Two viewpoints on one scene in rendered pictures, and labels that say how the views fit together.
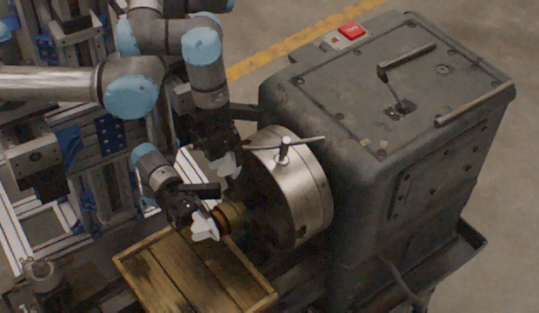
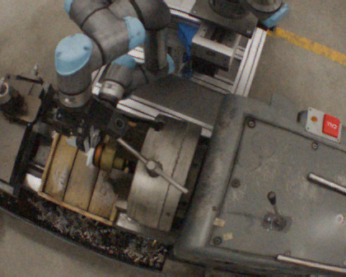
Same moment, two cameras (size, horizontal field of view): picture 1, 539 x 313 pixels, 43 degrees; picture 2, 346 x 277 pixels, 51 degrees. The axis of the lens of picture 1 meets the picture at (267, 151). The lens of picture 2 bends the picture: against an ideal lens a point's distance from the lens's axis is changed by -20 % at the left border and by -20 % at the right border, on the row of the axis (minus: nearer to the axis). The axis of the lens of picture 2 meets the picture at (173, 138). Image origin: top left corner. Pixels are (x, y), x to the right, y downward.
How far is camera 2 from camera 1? 1.02 m
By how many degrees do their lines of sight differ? 33
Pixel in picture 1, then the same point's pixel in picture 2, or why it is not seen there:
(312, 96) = (241, 146)
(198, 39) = (63, 50)
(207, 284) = (89, 174)
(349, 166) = (189, 225)
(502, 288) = not seen: outside the picture
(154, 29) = (83, 10)
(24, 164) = not seen: hidden behind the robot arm
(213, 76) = (63, 84)
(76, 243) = (141, 58)
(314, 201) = (151, 215)
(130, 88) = not seen: hidden behind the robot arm
